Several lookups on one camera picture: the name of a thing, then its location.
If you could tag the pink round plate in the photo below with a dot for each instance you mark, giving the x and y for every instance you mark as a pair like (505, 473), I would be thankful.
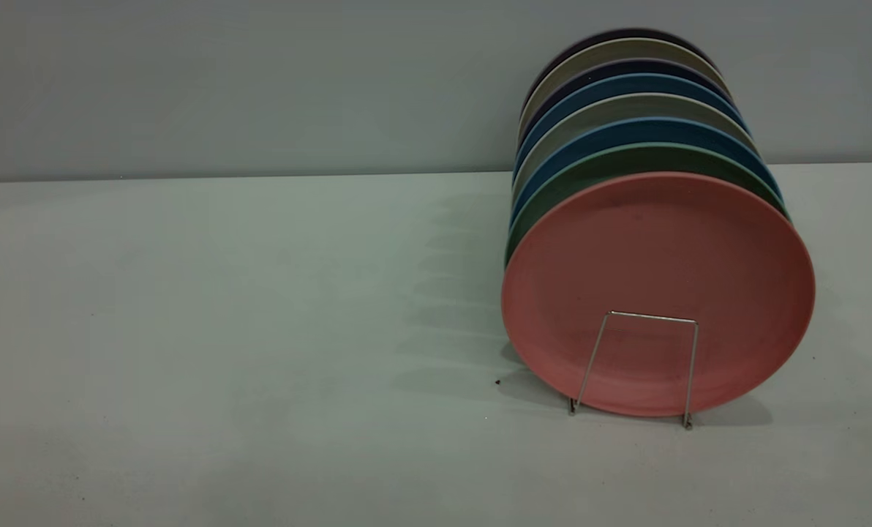
(655, 256)

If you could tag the green round plate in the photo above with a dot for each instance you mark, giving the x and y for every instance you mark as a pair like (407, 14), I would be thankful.
(641, 157)

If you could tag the blue round plate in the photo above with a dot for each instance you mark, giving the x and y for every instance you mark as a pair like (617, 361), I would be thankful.
(641, 130)
(626, 83)

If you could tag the beige round plate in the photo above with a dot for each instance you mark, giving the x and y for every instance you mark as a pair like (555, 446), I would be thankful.
(626, 106)
(619, 48)

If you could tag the light purple round plate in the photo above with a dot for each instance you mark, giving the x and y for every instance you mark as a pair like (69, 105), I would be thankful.
(619, 67)

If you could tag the dark purple round plate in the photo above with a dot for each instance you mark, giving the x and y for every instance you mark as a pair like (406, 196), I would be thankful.
(626, 32)

